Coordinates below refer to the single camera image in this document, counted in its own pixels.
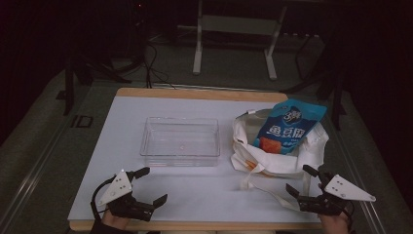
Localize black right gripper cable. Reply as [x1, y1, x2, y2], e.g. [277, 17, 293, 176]
[343, 201, 356, 232]

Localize black metal stand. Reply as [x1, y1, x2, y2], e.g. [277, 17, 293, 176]
[282, 34, 348, 132]

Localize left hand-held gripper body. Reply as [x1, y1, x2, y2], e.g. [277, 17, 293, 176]
[96, 169, 156, 222]

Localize white cloth tote bag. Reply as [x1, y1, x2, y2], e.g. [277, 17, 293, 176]
[230, 108, 330, 211]

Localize blue snack packet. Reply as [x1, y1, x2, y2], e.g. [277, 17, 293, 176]
[252, 98, 328, 156]

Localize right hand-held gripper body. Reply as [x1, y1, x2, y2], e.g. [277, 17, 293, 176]
[297, 172, 377, 216]

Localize white metal stand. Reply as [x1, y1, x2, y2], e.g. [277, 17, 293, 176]
[192, 0, 289, 81]

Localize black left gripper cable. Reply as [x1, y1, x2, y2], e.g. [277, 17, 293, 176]
[90, 176, 117, 222]

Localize person's right hand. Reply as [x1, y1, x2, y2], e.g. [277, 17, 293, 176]
[319, 213, 353, 234]

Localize black floor cables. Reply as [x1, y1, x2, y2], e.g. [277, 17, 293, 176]
[142, 40, 177, 90]

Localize black tripod stand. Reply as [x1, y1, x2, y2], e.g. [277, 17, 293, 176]
[56, 48, 133, 117]

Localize person's left hand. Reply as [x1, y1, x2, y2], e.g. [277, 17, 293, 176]
[100, 210, 131, 230]

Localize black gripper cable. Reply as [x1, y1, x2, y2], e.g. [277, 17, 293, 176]
[343, 201, 356, 232]
[90, 176, 117, 222]

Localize clear plastic container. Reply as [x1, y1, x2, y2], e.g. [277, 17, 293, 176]
[139, 116, 221, 168]

